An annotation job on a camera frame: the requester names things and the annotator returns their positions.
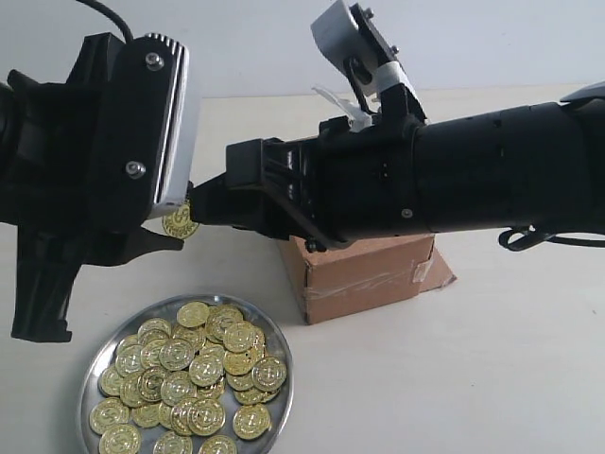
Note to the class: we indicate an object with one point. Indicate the round steel plate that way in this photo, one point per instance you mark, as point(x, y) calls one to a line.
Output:
point(279, 407)

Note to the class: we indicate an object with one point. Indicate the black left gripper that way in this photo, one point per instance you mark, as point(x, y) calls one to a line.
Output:
point(82, 163)

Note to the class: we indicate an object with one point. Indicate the brown cardboard box with slot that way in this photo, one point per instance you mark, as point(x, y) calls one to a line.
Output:
point(368, 274)

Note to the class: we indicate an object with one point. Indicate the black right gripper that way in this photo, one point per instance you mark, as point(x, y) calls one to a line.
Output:
point(331, 190)

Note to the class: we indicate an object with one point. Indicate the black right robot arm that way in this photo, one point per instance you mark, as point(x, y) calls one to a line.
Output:
point(534, 173)

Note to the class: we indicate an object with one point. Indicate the gold coin pile centre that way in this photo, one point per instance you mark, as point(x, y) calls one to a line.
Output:
point(176, 354)

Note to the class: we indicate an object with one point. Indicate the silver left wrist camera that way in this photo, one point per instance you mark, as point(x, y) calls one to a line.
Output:
point(178, 139)

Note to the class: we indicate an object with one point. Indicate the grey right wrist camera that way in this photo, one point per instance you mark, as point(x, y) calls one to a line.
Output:
point(347, 38)

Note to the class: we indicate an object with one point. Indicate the gold coin right edge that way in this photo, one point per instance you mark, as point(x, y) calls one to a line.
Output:
point(269, 374)

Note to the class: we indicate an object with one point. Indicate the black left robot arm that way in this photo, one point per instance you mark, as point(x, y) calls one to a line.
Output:
point(85, 163)

